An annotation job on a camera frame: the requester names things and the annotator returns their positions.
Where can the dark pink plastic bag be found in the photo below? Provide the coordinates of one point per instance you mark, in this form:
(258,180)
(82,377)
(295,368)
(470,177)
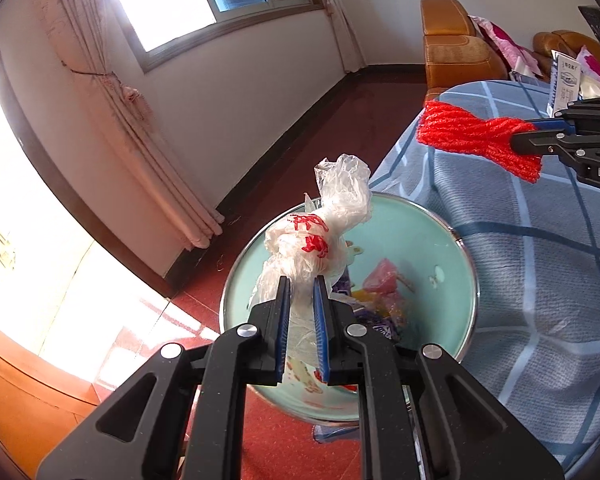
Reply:
(382,275)

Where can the orange leather armchair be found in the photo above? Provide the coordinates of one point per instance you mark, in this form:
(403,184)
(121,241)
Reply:
(455,55)

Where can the narrow pink curtain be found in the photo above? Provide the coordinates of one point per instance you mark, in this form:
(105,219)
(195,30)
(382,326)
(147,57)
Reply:
(347,30)

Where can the red yarn scrubber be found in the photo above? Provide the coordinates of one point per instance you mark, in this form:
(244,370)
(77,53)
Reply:
(460,127)

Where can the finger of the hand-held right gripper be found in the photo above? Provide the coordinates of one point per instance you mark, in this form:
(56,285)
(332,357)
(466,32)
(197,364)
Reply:
(545,124)
(535,142)

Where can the long pink curtain with tassel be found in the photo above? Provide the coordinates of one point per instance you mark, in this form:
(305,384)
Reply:
(145,135)

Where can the pink white pillow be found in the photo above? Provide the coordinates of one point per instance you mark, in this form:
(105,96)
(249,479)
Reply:
(505,40)
(592,62)

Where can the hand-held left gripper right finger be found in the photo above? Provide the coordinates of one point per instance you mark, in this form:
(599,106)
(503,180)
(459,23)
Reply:
(321,330)

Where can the orange wooden door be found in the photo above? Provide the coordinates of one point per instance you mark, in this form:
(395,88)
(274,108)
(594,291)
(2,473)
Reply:
(20,375)

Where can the round light green table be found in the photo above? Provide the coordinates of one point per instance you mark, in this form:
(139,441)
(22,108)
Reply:
(430,310)

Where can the white paper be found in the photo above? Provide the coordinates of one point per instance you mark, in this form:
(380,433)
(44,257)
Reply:
(522,66)

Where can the orange leather sofa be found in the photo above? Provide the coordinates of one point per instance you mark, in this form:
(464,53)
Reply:
(547,42)

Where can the white milk carton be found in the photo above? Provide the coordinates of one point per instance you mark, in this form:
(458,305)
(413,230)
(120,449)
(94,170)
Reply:
(565,80)

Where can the brown wooden door frame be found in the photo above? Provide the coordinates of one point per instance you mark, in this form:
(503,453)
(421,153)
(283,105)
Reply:
(162,282)

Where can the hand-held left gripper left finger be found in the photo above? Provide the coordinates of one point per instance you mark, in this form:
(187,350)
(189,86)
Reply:
(282,330)

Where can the clear red print plastic bag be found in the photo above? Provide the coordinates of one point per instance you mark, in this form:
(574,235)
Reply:
(325,210)

